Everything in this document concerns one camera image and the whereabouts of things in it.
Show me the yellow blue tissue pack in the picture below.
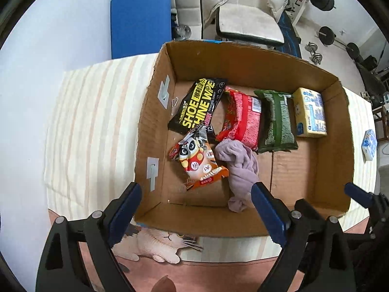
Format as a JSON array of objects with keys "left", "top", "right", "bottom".
[{"left": 293, "top": 88, "right": 327, "bottom": 138}]

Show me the lilac fluffy cloth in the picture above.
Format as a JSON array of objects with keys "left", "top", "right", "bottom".
[{"left": 214, "top": 138, "right": 258, "bottom": 213}]

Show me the orange cartoon snack bag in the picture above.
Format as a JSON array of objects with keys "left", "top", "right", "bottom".
[{"left": 168, "top": 124, "right": 230, "bottom": 191}]

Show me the black shoe wipes packet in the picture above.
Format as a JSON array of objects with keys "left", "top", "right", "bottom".
[{"left": 168, "top": 78, "right": 228, "bottom": 138}]

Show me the wooden chair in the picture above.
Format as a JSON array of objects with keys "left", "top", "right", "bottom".
[{"left": 372, "top": 105, "right": 388, "bottom": 143}]

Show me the green snack packet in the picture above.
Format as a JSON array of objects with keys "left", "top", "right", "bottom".
[{"left": 254, "top": 89, "right": 298, "bottom": 153}]

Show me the striped cream table mat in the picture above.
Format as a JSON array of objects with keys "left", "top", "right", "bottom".
[{"left": 44, "top": 53, "right": 377, "bottom": 262}]

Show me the chrome dumbbell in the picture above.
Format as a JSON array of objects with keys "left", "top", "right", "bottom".
[{"left": 305, "top": 42, "right": 323, "bottom": 65}]

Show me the red snack packet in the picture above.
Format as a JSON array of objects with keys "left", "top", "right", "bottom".
[{"left": 216, "top": 87, "right": 262, "bottom": 151}]

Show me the blue weight bench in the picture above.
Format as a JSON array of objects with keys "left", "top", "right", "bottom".
[{"left": 274, "top": 11, "right": 301, "bottom": 58}]

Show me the beige chair with jacket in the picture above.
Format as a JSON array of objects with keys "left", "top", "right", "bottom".
[{"left": 204, "top": 3, "right": 284, "bottom": 47}]

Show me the blue foam mat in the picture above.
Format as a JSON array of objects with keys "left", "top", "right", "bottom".
[{"left": 110, "top": 0, "right": 172, "bottom": 59}]

